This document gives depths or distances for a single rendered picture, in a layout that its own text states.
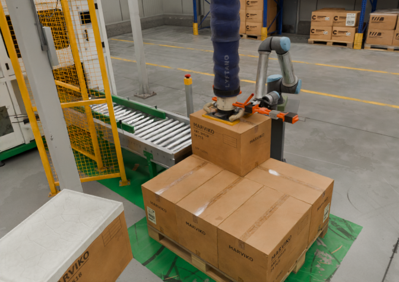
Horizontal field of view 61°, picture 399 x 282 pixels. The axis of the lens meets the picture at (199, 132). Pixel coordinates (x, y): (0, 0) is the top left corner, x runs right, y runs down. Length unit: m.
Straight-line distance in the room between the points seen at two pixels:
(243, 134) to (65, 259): 1.59
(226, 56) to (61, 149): 1.66
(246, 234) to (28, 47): 2.11
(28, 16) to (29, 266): 1.88
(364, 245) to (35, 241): 2.46
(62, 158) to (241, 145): 1.61
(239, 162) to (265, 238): 0.73
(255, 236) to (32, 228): 1.30
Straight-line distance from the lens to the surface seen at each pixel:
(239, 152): 2.71
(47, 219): 1.91
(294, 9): 11.69
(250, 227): 2.35
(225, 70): 2.70
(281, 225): 2.39
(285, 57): 3.11
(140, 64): 6.27
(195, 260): 2.80
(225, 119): 2.81
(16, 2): 2.91
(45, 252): 1.73
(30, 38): 2.95
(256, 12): 10.88
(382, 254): 3.17
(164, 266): 2.89
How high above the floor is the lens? 2.12
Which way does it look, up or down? 26 degrees down
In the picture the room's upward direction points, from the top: 4 degrees counter-clockwise
